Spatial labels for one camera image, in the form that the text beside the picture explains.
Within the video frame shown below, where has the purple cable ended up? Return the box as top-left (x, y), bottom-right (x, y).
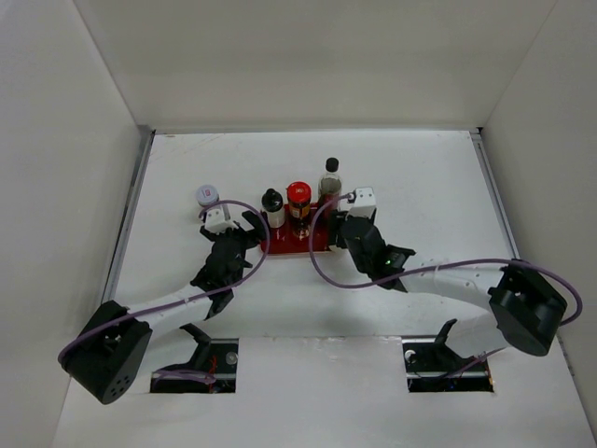
top-left (309, 193), bottom-right (583, 377)
top-left (58, 199), bottom-right (271, 386)

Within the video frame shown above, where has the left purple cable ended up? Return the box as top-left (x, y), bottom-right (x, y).
top-left (58, 199), bottom-right (271, 386)

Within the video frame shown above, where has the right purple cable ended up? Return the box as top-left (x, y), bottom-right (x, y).
top-left (309, 193), bottom-right (583, 377)

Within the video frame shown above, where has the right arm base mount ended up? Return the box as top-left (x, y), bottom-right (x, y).
top-left (402, 319), bottom-right (493, 393)

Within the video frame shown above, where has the black cap white bottle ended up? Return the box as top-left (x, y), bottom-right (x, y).
top-left (261, 188), bottom-right (285, 229)

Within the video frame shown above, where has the red rectangular tray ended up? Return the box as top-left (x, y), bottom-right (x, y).
top-left (269, 203), bottom-right (337, 256)

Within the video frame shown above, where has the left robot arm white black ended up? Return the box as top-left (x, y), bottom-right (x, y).
top-left (58, 208), bottom-right (270, 405)

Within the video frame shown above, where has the red lid chili sauce jar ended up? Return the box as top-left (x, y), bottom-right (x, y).
top-left (286, 181), bottom-right (312, 240)

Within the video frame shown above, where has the tall dark sauce bottle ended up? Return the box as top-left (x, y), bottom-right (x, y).
top-left (318, 158), bottom-right (342, 206)

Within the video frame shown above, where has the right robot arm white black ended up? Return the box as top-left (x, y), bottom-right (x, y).
top-left (328, 212), bottom-right (567, 370)

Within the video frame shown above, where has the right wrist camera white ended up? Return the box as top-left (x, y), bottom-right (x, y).
top-left (347, 187), bottom-right (377, 219)

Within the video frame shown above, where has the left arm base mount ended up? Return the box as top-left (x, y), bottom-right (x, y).
top-left (149, 324), bottom-right (240, 395)

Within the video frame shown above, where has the white lid paste jar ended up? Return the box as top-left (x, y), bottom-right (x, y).
top-left (195, 184), bottom-right (219, 207)

